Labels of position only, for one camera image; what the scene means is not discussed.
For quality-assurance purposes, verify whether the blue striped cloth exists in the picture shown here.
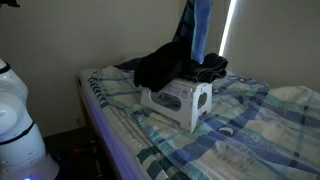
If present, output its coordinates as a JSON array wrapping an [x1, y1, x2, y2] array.
[[173, 0, 213, 64]]

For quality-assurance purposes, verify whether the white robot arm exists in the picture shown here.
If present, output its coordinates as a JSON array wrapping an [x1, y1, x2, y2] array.
[[0, 59, 59, 180]]

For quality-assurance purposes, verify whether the white folding step stool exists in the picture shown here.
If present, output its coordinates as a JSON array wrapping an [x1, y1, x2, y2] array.
[[140, 79, 212, 133]]

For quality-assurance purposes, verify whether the black cloth on stool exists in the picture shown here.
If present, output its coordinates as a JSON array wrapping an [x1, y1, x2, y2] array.
[[134, 41, 191, 92]]

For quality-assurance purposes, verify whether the green striped bed sheet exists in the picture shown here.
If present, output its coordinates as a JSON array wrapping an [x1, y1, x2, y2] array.
[[88, 77, 189, 180]]

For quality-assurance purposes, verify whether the dark folded towel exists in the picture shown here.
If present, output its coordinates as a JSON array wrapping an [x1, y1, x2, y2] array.
[[180, 53, 228, 83]]

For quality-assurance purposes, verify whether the white mattress edge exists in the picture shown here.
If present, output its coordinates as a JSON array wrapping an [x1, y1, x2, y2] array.
[[76, 69, 150, 180]]

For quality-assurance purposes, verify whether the blue plaid duvet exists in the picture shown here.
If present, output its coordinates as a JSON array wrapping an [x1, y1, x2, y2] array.
[[89, 58, 320, 180]]

